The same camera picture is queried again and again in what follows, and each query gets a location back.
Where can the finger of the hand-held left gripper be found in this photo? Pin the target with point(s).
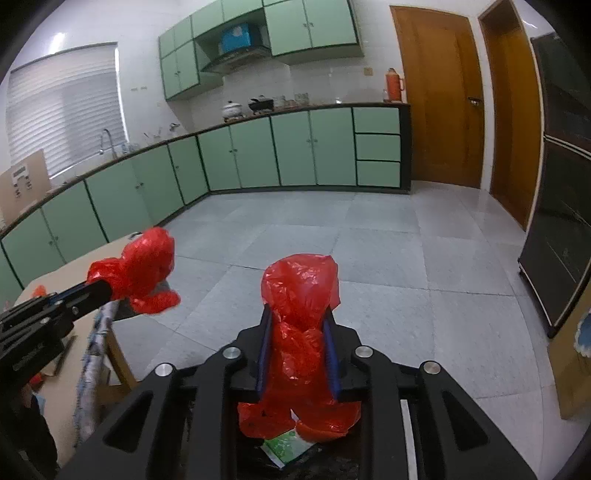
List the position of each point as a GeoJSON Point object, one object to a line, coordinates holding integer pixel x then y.
{"type": "Point", "coordinates": [87, 304]}
{"type": "Point", "coordinates": [92, 288]}

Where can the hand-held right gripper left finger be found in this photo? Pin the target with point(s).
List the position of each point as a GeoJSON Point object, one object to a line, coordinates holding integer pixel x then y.
{"type": "Point", "coordinates": [264, 360]}

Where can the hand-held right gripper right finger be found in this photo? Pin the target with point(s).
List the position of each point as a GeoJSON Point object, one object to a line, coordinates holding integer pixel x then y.
{"type": "Point", "coordinates": [333, 364]}

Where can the red plastic bag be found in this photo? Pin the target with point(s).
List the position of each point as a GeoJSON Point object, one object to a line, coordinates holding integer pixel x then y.
{"type": "Point", "coordinates": [143, 263]}
{"type": "Point", "coordinates": [300, 300]}

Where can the black bag lined trash bin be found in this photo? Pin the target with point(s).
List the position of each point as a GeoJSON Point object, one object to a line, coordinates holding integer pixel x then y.
{"type": "Point", "coordinates": [332, 467]}

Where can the small red scrap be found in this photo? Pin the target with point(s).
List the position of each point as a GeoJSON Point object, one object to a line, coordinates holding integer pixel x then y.
{"type": "Point", "coordinates": [39, 291]}

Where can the blue white patterned cloth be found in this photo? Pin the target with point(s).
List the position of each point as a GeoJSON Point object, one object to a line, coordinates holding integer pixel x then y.
{"type": "Point", "coordinates": [94, 360]}

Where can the beige tablecloth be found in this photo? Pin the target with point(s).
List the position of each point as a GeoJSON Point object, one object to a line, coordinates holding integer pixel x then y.
{"type": "Point", "coordinates": [60, 397]}

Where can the wooden table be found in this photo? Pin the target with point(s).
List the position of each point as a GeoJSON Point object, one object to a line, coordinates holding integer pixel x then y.
{"type": "Point", "coordinates": [121, 364]}

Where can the flat green white packet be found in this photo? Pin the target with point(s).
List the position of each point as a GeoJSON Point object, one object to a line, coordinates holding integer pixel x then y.
{"type": "Point", "coordinates": [286, 447]}

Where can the person's dark clothing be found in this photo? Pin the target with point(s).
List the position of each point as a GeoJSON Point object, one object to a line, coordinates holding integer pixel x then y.
{"type": "Point", "coordinates": [27, 438]}

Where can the cardboard board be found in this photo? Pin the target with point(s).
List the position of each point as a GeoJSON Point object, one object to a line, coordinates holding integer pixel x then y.
{"type": "Point", "coordinates": [23, 184]}

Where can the chrome sink faucet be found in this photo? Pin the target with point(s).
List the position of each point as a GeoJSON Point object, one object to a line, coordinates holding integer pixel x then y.
{"type": "Point", "coordinates": [107, 141]}

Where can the white window blind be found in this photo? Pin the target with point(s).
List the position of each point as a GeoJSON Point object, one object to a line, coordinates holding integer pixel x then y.
{"type": "Point", "coordinates": [64, 110]}

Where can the green lower kitchen cabinets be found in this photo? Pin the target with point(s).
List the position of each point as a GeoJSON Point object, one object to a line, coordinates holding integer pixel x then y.
{"type": "Point", "coordinates": [295, 147]}

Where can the green kitchen cabinets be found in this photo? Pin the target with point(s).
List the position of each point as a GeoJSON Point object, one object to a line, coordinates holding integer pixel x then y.
{"type": "Point", "coordinates": [318, 23]}
{"type": "Point", "coordinates": [295, 147]}

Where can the white cooking pot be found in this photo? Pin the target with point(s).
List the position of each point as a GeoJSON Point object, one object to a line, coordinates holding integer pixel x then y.
{"type": "Point", "coordinates": [232, 110]}

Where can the cardboard box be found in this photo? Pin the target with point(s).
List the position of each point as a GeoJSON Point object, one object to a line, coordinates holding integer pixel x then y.
{"type": "Point", "coordinates": [572, 369]}

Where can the black wok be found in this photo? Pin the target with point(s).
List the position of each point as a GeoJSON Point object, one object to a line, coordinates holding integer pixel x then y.
{"type": "Point", "coordinates": [261, 105]}

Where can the row of glass jars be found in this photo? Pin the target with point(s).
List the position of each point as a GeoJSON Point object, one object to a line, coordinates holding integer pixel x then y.
{"type": "Point", "coordinates": [292, 99]}

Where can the range hood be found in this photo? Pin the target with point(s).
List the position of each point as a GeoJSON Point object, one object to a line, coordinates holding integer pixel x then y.
{"type": "Point", "coordinates": [235, 60]}

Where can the red thermos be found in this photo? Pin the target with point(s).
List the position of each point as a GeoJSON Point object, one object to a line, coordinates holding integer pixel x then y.
{"type": "Point", "coordinates": [395, 85]}

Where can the blue box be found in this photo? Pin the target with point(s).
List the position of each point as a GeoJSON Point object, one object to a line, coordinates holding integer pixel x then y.
{"type": "Point", "coordinates": [238, 38]}

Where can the black glass cabinet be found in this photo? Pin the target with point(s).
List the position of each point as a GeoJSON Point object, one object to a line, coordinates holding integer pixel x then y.
{"type": "Point", "coordinates": [563, 184]}

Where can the plain wooden door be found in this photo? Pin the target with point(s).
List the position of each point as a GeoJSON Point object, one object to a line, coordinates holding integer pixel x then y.
{"type": "Point", "coordinates": [512, 115]}

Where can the green upper kitchen cabinets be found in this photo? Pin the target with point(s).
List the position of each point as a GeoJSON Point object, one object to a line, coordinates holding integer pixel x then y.
{"type": "Point", "coordinates": [318, 23]}

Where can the chrome wall tap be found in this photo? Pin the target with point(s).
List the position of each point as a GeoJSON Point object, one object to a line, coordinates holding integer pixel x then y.
{"type": "Point", "coordinates": [173, 126]}

